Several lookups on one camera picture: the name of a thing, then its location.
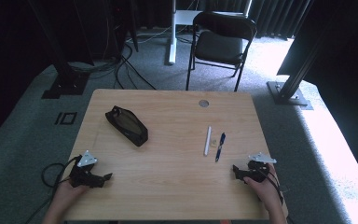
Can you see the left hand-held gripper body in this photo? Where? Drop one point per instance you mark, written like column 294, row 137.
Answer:
column 84, row 177

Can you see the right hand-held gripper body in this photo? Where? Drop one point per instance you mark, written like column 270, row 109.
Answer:
column 256, row 169

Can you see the person's left hand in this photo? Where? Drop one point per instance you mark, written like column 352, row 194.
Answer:
column 70, row 192

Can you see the person's right hand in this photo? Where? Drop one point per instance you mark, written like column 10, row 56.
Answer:
column 262, row 189

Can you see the blue pen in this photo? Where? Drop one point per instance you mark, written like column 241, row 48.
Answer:
column 220, row 146

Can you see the white pen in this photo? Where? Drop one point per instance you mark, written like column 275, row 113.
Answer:
column 207, row 140

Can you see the black pencil case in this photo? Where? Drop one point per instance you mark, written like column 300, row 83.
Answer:
column 127, row 126

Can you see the grey round table grommet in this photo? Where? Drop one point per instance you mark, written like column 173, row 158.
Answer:
column 203, row 103

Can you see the black metal stand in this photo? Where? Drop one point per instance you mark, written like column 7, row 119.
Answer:
column 66, row 77
column 290, row 90

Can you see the black folding chair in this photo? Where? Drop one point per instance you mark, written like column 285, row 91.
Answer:
column 220, row 46

